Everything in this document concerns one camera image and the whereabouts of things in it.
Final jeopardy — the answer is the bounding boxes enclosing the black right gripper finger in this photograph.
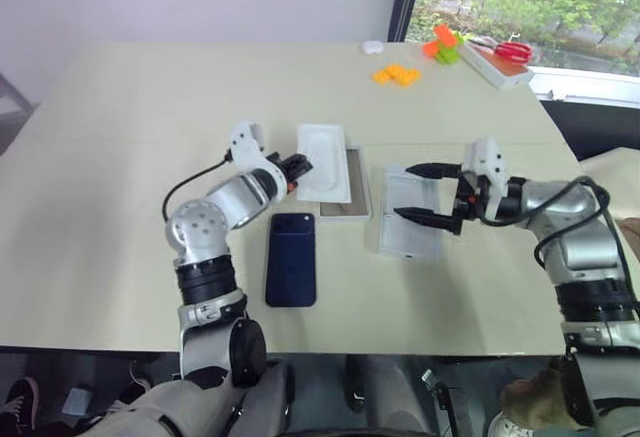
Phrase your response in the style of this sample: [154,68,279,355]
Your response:
[394,205,465,235]
[405,160,464,180]

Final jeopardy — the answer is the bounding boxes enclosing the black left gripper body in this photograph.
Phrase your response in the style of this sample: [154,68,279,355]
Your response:
[265,152,302,192]

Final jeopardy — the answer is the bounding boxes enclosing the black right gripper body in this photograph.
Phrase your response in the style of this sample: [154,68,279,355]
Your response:
[451,169,495,234]

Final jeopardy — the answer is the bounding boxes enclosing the white moulded phone tray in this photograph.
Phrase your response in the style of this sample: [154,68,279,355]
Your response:
[295,123,352,204]

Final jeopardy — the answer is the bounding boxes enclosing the white box lid phone picture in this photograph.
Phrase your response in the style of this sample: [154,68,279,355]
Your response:
[376,165,445,262]

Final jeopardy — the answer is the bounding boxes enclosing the dark blue smartphone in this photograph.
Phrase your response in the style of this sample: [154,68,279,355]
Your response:
[264,212,318,309]

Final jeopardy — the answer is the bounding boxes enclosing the white box base brown inside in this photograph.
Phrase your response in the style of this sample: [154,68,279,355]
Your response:
[318,145,375,223]

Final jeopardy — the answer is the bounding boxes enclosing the white box orange picture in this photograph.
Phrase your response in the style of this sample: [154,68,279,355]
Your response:
[456,41,536,91]

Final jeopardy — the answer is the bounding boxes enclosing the yellow toy brick cluster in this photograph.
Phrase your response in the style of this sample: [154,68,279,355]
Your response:
[370,63,422,89]

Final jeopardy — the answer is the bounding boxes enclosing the orange and green toy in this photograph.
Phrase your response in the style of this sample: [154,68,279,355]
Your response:
[435,31,474,67]

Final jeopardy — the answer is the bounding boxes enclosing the white window sill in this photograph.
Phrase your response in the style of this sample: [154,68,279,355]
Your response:
[526,63,640,104]

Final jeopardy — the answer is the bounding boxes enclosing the brown fuzzy object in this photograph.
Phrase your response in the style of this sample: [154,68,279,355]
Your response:
[498,359,581,426]

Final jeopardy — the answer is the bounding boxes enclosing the light blue small object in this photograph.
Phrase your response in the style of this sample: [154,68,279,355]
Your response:
[61,387,95,417]

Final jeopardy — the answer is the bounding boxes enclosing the black shoe pink sole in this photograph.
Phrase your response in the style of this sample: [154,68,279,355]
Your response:
[0,375,42,437]

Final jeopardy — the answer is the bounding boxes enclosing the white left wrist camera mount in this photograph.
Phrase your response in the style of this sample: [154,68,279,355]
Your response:
[228,118,290,196]

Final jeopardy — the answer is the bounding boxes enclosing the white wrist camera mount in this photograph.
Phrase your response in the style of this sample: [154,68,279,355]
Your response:
[228,118,290,196]
[460,135,512,218]

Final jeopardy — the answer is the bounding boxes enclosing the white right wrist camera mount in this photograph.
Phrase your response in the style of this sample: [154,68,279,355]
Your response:
[460,135,512,218]

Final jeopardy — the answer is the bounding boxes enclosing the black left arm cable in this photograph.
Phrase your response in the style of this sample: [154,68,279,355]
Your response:
[162,153,235,223]

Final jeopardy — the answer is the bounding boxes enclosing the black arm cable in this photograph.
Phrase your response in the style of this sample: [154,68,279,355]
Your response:
[162,153,235,223]
[532,175,640,308]

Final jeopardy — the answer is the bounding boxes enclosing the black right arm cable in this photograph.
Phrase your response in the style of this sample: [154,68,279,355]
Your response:
[532,175,640,308]

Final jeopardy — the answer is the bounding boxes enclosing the red-handled scissors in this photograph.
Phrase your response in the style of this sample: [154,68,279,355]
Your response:
[468,33,534,64]

